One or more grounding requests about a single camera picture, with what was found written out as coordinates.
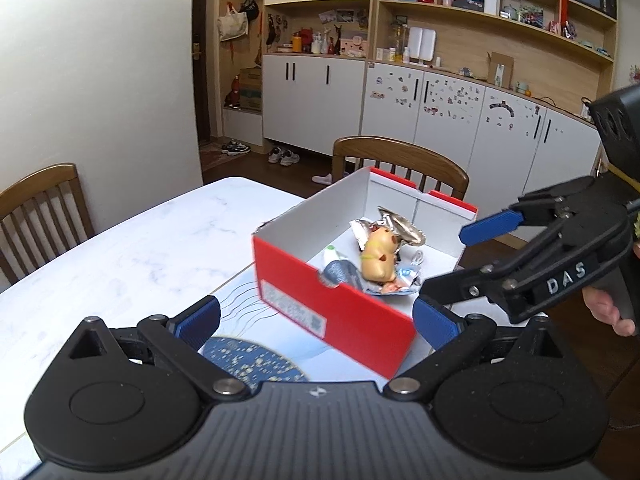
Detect white marble desktop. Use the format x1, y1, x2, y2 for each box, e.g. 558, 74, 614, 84
0, 176, 481, 480

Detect silver wrapper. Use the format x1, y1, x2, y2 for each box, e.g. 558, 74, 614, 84
350, 219, 381, 251

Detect stacked cardboard boxes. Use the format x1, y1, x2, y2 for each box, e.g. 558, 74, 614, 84
239, 67, 263, 112

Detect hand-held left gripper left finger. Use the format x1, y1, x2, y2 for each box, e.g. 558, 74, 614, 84
67, 296, 251, 401

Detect grey white tissue packet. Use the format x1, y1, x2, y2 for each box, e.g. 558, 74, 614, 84
320, 245, 368, 291

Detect yellow pig toy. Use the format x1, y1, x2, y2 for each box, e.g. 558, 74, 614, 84
361, 227, 403, 282

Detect plain white low cabinet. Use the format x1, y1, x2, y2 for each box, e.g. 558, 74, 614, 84
262, 54, 368, 153

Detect dark door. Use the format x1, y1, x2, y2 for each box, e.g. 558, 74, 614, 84
192, 0, 213, 148

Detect wooden chair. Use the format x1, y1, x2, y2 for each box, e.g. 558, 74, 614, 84
332, 136, 470, 201
0, 162, 96, 288

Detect silver foil snack packet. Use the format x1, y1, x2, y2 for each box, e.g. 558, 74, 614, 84
377, 206, 427, 247

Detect colourful snack packet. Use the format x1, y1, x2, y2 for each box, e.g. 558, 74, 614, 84
365, 265, 426, 298

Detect person's right hand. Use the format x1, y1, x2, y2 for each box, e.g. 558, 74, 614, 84
582, 287, 637, 337

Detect red and white cardboard box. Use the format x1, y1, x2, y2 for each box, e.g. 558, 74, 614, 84
251, 166, 478, 381

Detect wooden shelf unit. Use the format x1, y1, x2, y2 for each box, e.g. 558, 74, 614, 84
370, 0, 618, 111

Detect cream tote bag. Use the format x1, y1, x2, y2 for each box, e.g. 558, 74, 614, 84
216, 7, 249, 42

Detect white cabinet with stickers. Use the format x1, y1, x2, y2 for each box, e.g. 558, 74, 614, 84
361, 61, 603, 196

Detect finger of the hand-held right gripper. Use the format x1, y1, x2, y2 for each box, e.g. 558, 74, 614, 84
419, 240, 556, 307
458, 176, 601, 247

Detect brown cardboard piece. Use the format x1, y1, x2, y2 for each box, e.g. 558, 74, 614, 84
487, 51, 515, 86

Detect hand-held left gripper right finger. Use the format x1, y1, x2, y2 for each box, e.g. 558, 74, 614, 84
382, 297, 568, 402

